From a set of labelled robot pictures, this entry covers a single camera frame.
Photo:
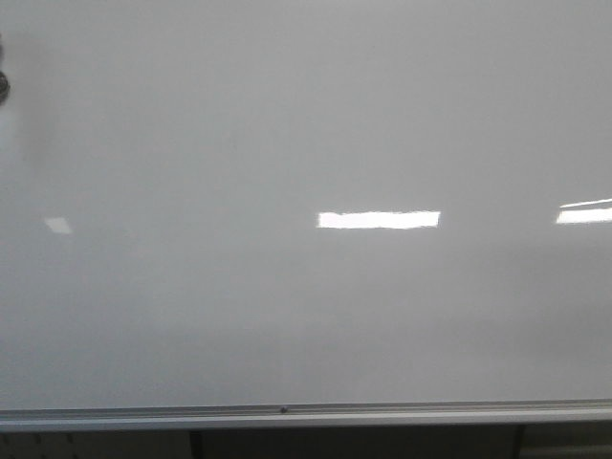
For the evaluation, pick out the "white whiteboard with aluminium frame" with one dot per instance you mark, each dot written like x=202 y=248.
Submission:
x=304 y=213

